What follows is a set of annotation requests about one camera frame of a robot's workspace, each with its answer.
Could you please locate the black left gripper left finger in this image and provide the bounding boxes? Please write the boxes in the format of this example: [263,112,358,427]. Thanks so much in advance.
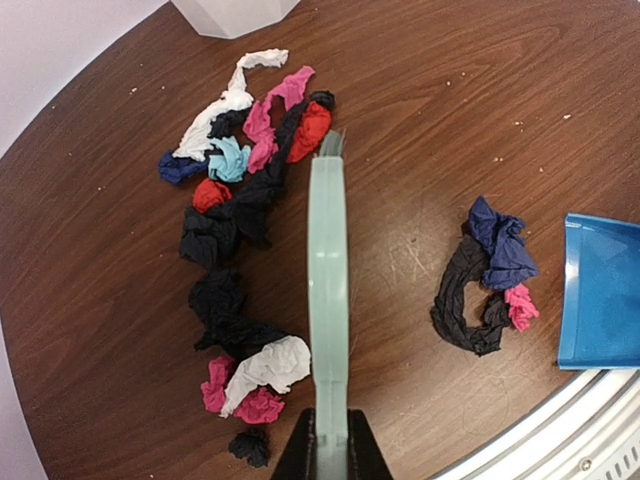
[272,408,316,480]

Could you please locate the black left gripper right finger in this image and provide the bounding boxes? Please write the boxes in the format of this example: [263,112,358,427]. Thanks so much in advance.
[348,409,392,480]

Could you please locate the mint green hand brush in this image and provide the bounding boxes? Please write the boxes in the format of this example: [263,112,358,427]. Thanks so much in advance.
[307,130,349,479]

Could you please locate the blue plastic dustpan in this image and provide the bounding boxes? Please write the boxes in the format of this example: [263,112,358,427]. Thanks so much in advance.
[557,214,639,370]

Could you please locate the large pink paper scrap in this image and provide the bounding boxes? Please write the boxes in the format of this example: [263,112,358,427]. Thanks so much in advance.
[201,356,285,425]

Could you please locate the small black paper ball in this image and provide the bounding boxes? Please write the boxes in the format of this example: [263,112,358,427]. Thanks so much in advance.
[228,428,271,468]

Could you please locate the black crumpled paper scrap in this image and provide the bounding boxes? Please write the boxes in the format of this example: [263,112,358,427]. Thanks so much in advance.
[188,268,289,361]

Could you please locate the small pink scrap near front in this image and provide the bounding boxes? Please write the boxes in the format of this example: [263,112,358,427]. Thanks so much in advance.
[504,284,540,332]

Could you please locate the long black paper scrap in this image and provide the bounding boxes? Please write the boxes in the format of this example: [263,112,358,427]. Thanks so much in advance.
[179,90,335,269]

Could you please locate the dark blue front paper scrap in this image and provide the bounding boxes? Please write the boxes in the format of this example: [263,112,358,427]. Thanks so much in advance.
[469,196,539,290]

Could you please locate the small red paper scrap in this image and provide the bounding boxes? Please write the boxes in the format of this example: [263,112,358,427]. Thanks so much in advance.
[192,178,233,214]

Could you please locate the light blue paper scrap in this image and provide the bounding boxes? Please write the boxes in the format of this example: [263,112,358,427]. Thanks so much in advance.
[208,137,251,183]

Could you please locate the long white paper scrap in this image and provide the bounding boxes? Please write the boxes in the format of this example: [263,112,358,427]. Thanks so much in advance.
[173,49,289,162]

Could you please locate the translucent white waste bin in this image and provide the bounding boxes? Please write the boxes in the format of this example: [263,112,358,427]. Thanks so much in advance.
[171,0,300,40]

